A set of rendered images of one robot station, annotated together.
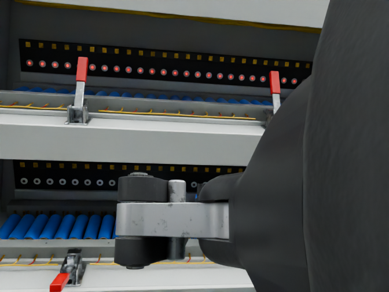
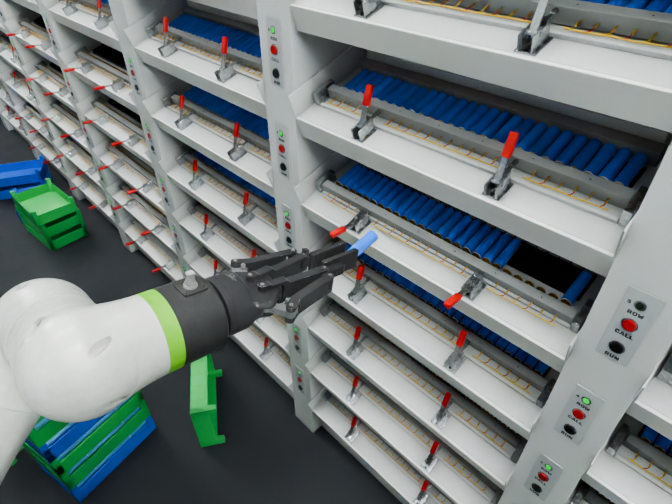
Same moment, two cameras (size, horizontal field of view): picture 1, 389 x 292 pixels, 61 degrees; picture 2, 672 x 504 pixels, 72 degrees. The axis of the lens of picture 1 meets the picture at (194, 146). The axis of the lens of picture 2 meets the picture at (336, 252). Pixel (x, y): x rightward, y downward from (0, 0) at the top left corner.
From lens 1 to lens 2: 60 cm
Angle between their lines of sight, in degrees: 64
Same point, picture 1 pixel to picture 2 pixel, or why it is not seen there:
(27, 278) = (340, 216)
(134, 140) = (386, 163)
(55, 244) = (358, 202)
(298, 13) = (536, 84)
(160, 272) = (404, 248)
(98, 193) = not seen: hidden behind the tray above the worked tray
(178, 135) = (410, 171)
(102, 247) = (380, 216)
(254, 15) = (490, 78)
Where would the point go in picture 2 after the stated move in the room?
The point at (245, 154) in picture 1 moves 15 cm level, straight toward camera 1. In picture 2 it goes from (459, 202) to (376, 227)
